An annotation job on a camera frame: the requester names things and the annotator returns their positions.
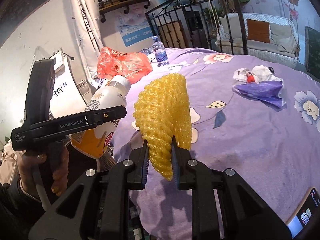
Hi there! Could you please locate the orange juice bottle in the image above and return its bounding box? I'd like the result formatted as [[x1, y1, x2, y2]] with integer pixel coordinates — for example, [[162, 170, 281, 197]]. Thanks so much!
[[71, 75, 131, 159]]

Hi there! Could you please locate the yellow foam fruit net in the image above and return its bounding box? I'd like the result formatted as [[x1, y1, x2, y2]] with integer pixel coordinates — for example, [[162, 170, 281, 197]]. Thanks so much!
[[133, 73, 192, 181]]

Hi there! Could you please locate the purple plastic bag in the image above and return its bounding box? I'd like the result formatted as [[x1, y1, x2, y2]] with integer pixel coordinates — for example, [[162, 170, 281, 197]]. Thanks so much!
[[232, 81, 286, 109]]

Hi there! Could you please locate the white wrapper with red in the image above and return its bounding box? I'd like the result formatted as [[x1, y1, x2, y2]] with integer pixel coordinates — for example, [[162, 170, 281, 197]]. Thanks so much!
[[233, 65, 283, 83]]

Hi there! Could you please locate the person's left forearm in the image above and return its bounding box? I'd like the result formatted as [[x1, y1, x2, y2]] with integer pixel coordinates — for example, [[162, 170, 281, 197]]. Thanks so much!
[[0, 177, 44, 239]]

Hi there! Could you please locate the person's left hand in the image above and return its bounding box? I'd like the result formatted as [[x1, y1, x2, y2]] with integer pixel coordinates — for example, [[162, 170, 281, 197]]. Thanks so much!
[[17, 144, 70, 197]]

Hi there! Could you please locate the white David B machine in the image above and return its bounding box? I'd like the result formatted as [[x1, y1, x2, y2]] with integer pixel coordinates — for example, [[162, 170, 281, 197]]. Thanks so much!
[[50, 51, 86, 118]]

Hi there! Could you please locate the purple floral bed sheet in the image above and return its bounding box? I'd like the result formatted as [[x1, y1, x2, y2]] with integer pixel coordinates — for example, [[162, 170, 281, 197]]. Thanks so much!
[[100, 47, 320, 240]]

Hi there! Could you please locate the orange plastic bag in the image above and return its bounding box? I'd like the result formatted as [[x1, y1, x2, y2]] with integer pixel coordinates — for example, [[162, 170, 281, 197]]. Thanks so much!
[[97, 47, 152, 84]]

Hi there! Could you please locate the clear water bottle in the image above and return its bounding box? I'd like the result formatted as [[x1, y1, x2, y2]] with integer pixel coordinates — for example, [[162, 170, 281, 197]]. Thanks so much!
[[152, 36, 169, 67]]

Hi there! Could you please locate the smartphone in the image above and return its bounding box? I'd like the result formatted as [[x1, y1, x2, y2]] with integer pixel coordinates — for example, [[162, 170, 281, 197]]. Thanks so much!
[[286, 187, 319, 239]]

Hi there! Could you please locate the brown cushion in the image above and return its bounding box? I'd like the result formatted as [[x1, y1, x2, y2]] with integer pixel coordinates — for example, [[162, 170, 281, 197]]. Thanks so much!
[[247, 19, 270, 43]]

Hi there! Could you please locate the white wicker swing sofa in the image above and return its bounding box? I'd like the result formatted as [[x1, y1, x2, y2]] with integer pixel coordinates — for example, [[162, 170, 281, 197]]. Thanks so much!
[[216, 12, 299, 68]]

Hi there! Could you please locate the green patterned covered table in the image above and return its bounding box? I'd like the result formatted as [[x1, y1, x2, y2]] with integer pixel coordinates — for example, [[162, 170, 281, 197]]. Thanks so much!
[[305, 27, 320, 79]]

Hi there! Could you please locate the black iron bed frame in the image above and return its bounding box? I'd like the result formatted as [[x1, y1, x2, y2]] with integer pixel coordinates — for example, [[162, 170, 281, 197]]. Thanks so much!
[[145, 0, 248, 55]]

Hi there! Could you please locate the wooden wall shelf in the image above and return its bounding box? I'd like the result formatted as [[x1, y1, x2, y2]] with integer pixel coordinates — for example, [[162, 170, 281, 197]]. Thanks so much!
[[99, 0, 151, 23]]

